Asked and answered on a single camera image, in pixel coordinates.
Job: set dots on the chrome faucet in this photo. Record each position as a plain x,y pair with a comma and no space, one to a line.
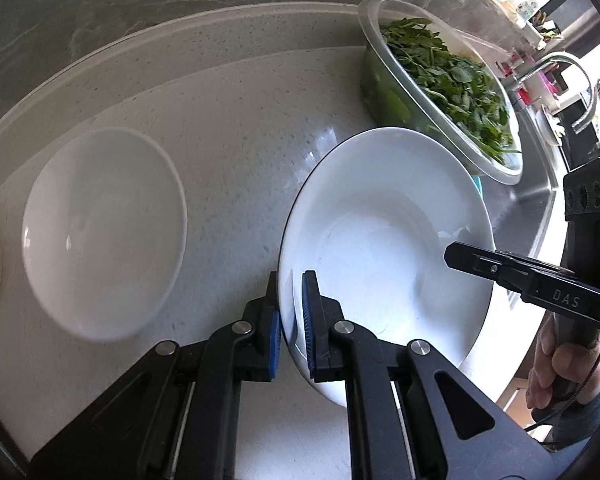
575,62

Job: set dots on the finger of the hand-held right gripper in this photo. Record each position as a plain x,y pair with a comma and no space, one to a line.
480,262

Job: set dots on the person's right hand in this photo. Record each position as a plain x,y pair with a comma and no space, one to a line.
565,362

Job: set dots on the clear glass bowl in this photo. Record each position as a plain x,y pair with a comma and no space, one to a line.
380,90

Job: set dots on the small white bowl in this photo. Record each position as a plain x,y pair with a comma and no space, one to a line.
105,230

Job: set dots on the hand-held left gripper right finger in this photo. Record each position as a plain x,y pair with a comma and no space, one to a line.
311,325

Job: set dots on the large white dark-rimmed bowl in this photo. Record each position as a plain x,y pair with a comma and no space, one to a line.
380,220

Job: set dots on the leafy greens in glass bowl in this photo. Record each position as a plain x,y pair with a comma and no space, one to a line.
450,80

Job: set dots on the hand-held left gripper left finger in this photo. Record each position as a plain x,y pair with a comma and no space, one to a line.
274,340

